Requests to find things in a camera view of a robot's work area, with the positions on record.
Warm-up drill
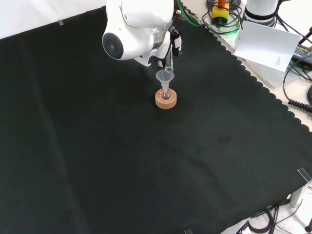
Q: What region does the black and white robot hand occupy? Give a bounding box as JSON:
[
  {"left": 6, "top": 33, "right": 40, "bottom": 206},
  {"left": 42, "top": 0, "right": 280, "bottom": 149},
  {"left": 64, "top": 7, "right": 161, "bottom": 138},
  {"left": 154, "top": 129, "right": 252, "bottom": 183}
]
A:
[{"left": 152, "top": 25, "right": 183, "bottom": 69}]

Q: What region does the clear plastic funnel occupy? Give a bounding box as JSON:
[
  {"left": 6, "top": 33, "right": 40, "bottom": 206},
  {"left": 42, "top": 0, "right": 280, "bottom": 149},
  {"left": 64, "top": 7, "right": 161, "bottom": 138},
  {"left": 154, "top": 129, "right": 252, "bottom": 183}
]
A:
[{"left": 155, "top": 70, "right": 175, "bottom": 92}]

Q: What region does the black bench cloth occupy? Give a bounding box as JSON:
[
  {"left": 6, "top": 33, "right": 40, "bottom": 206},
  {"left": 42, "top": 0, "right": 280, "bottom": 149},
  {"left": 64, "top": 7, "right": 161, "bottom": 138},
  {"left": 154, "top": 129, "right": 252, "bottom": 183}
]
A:
[{"left": 0, "top": 6, "right": 312, "bottom": 234}]

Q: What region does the clear round-bottom flask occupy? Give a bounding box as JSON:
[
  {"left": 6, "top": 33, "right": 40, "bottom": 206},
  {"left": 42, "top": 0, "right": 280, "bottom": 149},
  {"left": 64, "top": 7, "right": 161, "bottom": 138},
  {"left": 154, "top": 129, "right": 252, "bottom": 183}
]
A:
[{"left": 159, "top": 87, "right": 173, "bottom": 101}]

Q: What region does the green cable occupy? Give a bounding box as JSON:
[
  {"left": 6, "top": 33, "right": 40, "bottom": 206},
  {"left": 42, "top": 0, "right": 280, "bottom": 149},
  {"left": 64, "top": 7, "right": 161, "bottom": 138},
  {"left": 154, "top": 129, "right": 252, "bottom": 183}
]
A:
[{"left": 176, "top": 0, "right": 202, "bottom": 26}]

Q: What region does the clear graduated cylinder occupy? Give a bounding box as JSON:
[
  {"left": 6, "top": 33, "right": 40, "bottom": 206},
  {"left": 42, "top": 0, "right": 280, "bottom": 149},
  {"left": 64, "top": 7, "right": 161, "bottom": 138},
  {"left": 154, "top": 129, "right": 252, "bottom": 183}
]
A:
[{"left": 164, "top": 45, "right": 175, "bottom": 74}]

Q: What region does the pale board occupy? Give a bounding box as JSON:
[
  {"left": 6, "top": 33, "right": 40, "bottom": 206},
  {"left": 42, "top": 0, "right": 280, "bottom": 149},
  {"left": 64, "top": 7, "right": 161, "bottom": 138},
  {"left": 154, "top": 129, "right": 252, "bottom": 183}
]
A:
[{"left": 234, "top": 20, "right": 302, "bottom": 73}]

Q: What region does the brown cork ring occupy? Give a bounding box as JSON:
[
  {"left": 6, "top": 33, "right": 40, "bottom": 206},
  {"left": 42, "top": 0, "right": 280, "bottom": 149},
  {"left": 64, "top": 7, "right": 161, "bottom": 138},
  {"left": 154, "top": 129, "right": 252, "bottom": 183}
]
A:
[{"left": 155, "top": 88, "right": 177, "bottom": 110}]

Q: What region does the black coiled cable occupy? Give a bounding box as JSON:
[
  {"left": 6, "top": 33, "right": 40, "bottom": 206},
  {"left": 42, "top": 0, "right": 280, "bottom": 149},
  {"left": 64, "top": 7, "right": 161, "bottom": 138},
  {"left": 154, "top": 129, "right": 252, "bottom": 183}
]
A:
[{"left": 282, "top": 60, "right": 312, "bottom": 112}]

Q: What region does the yellow stop button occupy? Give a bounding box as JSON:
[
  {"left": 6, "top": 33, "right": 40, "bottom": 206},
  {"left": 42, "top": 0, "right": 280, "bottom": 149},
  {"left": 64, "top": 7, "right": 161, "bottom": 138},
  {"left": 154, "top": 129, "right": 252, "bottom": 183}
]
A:
[{"left": 211, "top": 0, "right": 231, "bottom": 25}]

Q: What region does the black power adapter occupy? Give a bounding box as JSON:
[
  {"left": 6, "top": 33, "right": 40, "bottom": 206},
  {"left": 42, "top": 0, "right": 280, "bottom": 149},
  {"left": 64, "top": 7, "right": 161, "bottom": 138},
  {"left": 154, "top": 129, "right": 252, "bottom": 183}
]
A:
[{"left": 292, "top": 43, "right": 312, "bottom": 63}]

